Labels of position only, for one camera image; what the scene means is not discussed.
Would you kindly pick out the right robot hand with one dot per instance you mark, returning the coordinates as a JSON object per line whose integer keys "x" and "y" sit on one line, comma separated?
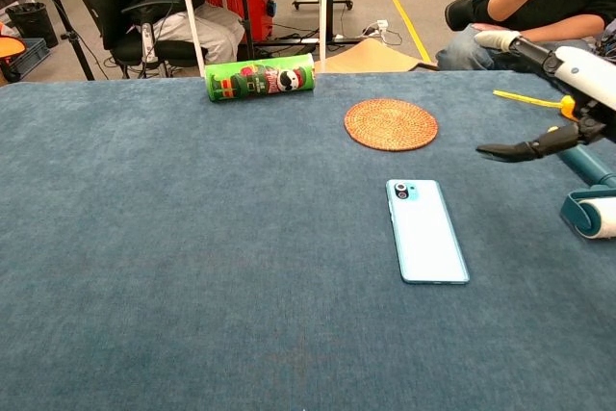
{"x": 584, "y": 76}

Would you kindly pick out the smartphone with light blue back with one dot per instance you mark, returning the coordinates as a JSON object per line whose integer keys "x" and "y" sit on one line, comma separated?
{"x": 426, "y": 233}

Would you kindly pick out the yellow tape measure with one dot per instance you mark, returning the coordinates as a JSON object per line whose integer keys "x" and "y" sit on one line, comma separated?
{"x": 529, "y": 100}

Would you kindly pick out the teal lint roller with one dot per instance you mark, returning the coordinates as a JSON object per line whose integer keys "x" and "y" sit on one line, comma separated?
{"x": 588, "y": 171}

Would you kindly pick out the black chair with armrest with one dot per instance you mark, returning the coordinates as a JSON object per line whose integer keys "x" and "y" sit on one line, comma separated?
{"x": 459, "y": 14}

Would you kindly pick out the round woven rattan coaster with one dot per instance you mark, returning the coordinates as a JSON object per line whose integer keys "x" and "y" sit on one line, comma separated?
{"x": 391, "y": 124}

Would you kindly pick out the white power strip on floor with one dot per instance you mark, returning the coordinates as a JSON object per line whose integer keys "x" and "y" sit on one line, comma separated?
{"x": 381, "y": 26}

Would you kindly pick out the brown cardboard sheet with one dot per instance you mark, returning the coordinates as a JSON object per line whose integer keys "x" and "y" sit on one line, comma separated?
{"x": 370, "y": 57}

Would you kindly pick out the black rolling stand base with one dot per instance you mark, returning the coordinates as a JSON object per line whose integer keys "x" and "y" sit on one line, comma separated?
{"x": 322, "y": 3}

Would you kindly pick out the green Pringles can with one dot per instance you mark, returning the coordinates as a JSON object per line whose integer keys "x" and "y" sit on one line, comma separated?
{"x": 260, "y": 78}

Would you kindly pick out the red box under desk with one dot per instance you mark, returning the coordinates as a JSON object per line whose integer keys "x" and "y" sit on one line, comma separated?
{"x": 257, "y": 7}

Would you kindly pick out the black vertical stand pole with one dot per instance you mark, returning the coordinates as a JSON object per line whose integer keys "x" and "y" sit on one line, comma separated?
{"x": 244, "y": 7}

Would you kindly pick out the blue velvet tablecloth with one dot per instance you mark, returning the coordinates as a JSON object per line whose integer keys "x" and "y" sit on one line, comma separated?
{"x": 192, "y": 247}

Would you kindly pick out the black office chair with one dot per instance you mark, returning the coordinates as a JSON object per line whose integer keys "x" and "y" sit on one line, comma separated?
{"x": 137, "y": 49}

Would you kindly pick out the black tripod stand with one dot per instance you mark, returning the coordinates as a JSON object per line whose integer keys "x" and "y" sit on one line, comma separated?
{"x": 58, "y": 7}

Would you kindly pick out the blue plastic crate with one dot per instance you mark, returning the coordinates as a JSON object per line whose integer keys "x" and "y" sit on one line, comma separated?
{"x": 31, "y": 56}

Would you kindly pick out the black trash bin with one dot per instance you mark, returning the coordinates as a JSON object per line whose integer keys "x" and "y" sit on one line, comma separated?
{"x": 31, "y": 21}

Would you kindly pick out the orange round object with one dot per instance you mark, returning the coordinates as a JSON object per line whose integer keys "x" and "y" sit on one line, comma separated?
{"x": 10, "y": 46}

